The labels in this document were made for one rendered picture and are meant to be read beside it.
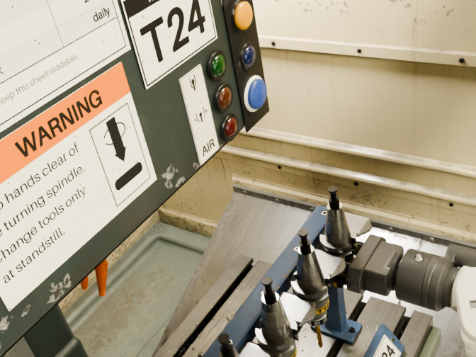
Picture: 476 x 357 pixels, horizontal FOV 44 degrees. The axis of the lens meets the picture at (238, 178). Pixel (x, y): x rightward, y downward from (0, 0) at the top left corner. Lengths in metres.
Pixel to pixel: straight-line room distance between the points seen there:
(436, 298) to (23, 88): 0.75
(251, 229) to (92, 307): 0.59
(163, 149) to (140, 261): 1.60
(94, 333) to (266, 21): 1.07
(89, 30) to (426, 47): 0.97
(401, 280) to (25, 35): 0.75
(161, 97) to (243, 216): 1.31
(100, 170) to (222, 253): 1.31
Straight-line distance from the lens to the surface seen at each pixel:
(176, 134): 0.49
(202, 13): 0.51
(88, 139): 0.42
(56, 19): 0.40
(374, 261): 1.01
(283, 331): 0.89
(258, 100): 0.58
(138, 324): 1.88
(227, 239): 1.75
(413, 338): 1.31
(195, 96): 0.51
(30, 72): 0.39
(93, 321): 1.95
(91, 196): 0.44
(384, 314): 1.34
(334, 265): 1.00
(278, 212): 1.72
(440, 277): 0.97
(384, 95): 1.39
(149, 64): 0.46
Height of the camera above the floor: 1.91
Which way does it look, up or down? 35 degrees down
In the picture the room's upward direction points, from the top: 12 degrees counter-clockwise
